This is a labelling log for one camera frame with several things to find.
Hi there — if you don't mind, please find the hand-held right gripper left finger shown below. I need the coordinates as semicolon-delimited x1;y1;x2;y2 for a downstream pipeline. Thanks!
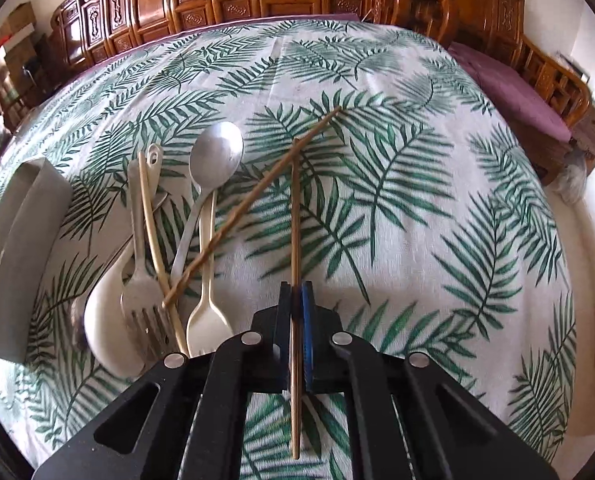
31;282;298;480

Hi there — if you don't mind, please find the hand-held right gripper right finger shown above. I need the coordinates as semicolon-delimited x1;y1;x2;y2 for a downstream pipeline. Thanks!
300;281;561;480

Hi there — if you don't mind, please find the small cream plastic spoon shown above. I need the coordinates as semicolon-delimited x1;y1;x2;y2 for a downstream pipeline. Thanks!
186;190;234;359

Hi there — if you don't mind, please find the plain brown wooden chopstick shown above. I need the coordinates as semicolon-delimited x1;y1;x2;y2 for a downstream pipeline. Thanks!
288;137;304;461

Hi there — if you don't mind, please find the twisted brown wooden chopstick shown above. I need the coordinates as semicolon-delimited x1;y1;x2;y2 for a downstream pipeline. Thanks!
162;106;343;309

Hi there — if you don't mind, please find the fork with holed handle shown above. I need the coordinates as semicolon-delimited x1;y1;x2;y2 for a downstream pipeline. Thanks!
120;143;178;361

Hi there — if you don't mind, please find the cream chopstick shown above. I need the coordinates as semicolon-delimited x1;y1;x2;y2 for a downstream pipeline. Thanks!
137;153;190;357

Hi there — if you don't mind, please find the metal spoon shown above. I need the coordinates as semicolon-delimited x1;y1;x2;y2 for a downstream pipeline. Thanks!
170;121;244;286

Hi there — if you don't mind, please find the large cream plastic spoon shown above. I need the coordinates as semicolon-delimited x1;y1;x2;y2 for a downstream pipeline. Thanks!
83;192;170;380

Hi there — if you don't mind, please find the grey rectangular tray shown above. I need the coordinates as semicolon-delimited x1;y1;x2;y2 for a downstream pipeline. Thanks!
0;156;73;363

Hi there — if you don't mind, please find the leaf print tablecloth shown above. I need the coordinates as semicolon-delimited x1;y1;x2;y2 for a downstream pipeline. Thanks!
0;20;578;480

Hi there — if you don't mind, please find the grey plastic bag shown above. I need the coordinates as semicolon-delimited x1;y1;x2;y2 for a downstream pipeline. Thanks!
551;150;594;204

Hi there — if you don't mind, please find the wooden armchair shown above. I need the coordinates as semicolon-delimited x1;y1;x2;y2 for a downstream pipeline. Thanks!
366;0;459;47

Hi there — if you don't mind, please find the dark wooden chair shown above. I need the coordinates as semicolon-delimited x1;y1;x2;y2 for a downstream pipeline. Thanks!
0;35;58;126

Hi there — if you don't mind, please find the carved wooden side sofa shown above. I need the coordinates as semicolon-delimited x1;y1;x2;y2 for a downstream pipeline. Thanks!
397;0;593;171

